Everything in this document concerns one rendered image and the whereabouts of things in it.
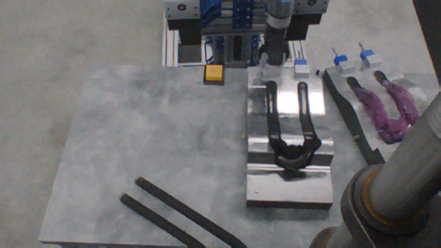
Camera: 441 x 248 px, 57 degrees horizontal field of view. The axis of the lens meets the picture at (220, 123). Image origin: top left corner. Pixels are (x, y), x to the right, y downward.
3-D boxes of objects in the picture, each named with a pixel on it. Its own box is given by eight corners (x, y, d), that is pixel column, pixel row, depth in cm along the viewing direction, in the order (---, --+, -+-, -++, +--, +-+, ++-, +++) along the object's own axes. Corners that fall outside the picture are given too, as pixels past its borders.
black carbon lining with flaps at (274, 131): (264, 83, 145) (266, 66, 137) (309, 85, 145) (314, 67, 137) (266, 171, 127) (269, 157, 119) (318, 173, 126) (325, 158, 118)
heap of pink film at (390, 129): (347, 89, 145) (353, 75, 139) (392, 79, 148) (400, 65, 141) (381, 151, 132) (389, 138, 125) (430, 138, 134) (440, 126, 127)
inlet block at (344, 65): (326, 53, 159) (328, 44, 154) (337, 51, 159) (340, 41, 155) (339, 78, 152) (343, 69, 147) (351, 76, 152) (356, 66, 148)
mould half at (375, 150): (322, 77, 156) (328, 58, 147) (383, 64, 159) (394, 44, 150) (383, 195, 130) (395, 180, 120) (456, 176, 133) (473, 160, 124)
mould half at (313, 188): (246, 82, 155) (248, 58, 143) (315, 83, 154) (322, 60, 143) (245, 207, 128) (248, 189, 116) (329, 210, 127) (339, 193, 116)
